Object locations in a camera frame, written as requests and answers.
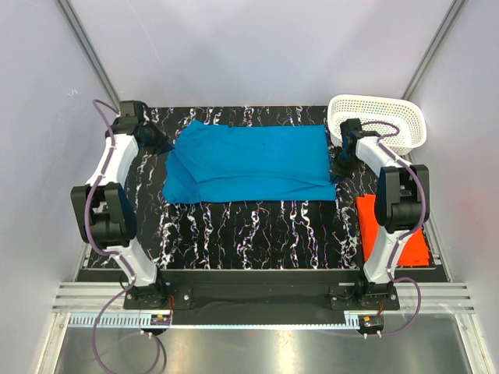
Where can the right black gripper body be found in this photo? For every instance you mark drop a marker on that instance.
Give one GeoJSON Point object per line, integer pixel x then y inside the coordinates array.
{"type": "Point", "coordinates": [346, 163]}

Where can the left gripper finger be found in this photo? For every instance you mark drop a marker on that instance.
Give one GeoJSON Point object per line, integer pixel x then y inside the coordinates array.
{"type": "Point", "coordinates": [167, 147]}
{"type": "Point", "coordinates": [156, 149]}

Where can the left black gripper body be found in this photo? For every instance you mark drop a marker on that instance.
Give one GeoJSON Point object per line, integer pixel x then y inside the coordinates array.
{"type": "Point", "coordinates": [153, 135]}

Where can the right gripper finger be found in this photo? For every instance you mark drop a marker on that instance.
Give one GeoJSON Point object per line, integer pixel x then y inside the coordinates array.
{"type": "Point", "coordinates": [337, 179]}
{"type": "Point", "coordinates": [333, 172]}

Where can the blue t shirt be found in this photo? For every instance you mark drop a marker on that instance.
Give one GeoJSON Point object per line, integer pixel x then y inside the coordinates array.
{"type": "Point", "coordinates": [222, 164]}

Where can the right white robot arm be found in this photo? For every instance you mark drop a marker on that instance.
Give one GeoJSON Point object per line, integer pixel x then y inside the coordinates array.
{"type": "Point", "coordinates": [401, 204]}

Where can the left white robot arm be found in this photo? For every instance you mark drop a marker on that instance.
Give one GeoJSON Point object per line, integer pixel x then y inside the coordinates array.
{"type": "Point", "coordinates": [104, 214]}

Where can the white plastic basket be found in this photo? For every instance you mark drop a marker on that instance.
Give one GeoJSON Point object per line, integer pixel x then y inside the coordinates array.
{"type": "Point", "coordinates": [379, 114]}

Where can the folded orange t shirt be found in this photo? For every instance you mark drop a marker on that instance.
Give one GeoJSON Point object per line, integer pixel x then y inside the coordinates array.
{"type": "Point", "coordinates": [416, 251]}

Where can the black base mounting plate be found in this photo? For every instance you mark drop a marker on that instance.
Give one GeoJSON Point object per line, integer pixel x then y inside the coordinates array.
{"type": "Point", "coordinates": [254, 299]}

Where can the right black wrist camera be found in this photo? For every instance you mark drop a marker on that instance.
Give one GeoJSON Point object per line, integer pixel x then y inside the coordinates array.
{"type": "Point", "coordinates": [350, 129]}

